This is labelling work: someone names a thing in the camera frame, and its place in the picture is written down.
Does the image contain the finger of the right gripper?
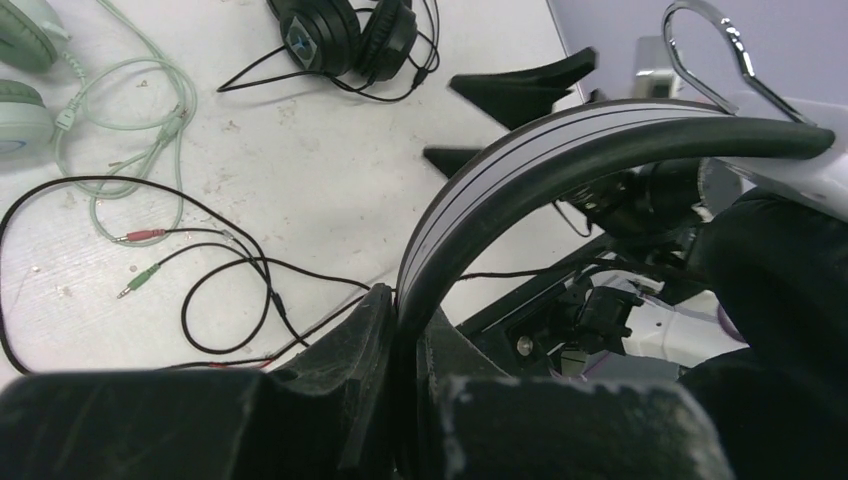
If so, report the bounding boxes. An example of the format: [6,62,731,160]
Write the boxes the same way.
[449,47,597,130]
[423,146,481,179]

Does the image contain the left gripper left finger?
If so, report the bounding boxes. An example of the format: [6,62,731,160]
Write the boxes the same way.
[1,284,395,479]

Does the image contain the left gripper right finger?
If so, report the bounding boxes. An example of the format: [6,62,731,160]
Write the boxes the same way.
[417,313,733,479]

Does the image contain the white black headphones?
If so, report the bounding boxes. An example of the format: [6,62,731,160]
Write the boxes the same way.
[394,0,848,480]

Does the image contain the black blue headphones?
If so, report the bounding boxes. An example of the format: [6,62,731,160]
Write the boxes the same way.
[268,0,417,82]

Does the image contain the mint green headphones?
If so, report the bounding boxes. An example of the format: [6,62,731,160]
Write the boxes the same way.
[0,0,71,157]

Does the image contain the thin black headphone cable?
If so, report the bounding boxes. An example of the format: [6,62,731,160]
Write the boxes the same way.
[216,0,442,104]

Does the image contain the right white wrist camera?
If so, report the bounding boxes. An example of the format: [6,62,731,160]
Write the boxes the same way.
[632,36,681,98]

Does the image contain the mint green headphone cable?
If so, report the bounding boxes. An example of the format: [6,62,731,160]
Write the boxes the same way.
[52,0,199,248]

